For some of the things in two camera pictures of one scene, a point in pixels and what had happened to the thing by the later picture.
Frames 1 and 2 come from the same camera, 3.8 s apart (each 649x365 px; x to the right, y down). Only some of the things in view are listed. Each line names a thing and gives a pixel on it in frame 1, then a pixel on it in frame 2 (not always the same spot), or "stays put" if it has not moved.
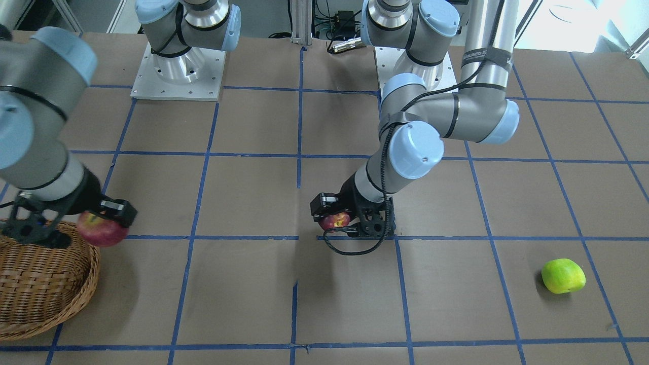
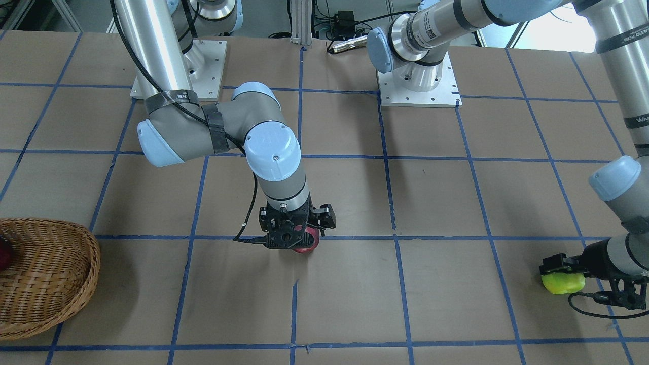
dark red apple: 334,220 to 316,234
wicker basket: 41,286 stays put
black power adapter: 345,21 stays put
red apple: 101,231 to 5,254
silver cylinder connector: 352,43 stays put
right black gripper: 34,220 to 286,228
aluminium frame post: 301,27 stays put
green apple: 562,276 stays put
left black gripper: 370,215 to 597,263
